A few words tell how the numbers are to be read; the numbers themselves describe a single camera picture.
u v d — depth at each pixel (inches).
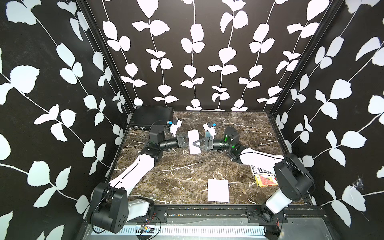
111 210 15.7
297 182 17.9
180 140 26.7
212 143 27.1
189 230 27.6
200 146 28.7
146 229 27.7
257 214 28.8
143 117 46.6
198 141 28.8
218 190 32.4
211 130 29.4
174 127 28.4
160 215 29.0
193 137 29.0
